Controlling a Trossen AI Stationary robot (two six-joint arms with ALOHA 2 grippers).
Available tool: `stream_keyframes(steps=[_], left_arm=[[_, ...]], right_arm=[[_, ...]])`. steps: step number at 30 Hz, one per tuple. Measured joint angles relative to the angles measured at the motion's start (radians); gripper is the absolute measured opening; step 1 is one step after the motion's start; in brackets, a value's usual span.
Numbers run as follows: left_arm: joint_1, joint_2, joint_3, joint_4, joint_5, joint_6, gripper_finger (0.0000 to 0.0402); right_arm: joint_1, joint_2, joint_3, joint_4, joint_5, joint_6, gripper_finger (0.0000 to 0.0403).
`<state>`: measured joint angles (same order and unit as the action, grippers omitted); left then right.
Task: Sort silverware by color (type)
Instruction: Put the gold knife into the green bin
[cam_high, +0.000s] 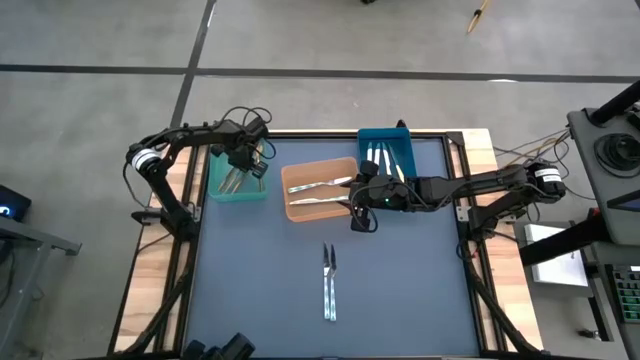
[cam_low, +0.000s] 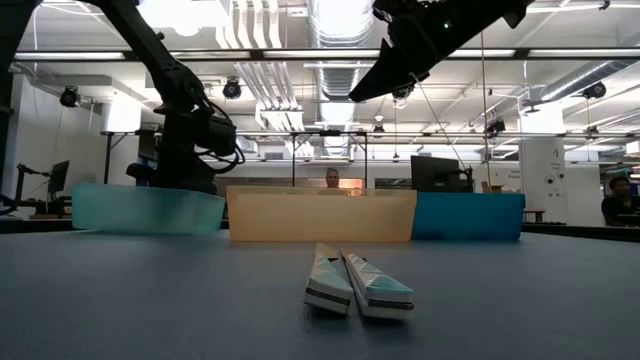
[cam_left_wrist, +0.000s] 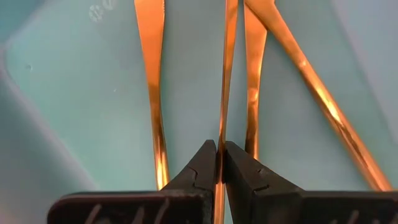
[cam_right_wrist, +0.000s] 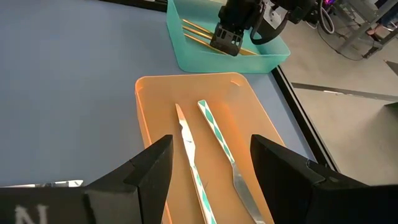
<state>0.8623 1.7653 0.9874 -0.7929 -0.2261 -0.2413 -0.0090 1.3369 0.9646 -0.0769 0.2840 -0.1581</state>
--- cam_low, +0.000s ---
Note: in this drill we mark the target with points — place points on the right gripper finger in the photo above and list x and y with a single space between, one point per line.
390 80

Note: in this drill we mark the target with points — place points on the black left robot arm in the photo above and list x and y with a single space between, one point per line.
150 50

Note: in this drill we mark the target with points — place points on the black ceiling spotlight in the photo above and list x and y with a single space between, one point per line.
495 126
595 91
400 93
232 90
70 97

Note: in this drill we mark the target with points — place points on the teal translucent plastic bin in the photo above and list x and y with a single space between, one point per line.
145 210

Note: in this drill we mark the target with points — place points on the black rig crossbar with lights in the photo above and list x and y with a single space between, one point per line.
300 55

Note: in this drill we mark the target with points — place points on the thin metal pole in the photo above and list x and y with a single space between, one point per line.
484 125

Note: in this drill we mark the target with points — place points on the large black monitor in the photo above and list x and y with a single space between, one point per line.
435 175

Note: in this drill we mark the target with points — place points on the person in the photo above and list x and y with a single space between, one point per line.
620 202
332 178

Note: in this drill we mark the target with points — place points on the white ceiling pipe rack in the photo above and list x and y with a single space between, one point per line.
270 75

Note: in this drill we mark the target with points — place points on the small black monitor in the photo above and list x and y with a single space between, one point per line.
59 176

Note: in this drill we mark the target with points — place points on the cardboard box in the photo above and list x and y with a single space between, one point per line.
495 188

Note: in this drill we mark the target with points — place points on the orange translucent plastic bin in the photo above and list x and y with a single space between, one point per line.
320 217

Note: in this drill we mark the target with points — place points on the blue plastic bin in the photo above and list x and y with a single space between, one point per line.
470 217

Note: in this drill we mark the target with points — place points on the blue-grey table mat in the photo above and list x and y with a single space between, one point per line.
200 330

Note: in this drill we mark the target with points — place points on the white pillar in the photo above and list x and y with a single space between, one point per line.
542 200

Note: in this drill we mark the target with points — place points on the small bench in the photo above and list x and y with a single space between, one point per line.
535 212

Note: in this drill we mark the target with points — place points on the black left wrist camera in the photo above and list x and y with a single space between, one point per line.
222 136

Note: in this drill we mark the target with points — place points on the silver ventilation duct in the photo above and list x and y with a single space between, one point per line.
575 82
340 30

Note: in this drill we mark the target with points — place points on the black background table frame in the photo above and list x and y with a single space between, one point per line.
293 165

